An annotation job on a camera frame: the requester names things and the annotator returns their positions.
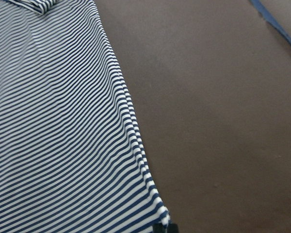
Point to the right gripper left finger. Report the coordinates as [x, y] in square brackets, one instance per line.
[157, 228]

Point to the blue white striped polo shirt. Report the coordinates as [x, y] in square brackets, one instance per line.
[71, 155]

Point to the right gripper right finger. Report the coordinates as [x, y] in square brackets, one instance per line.
[172, 228]

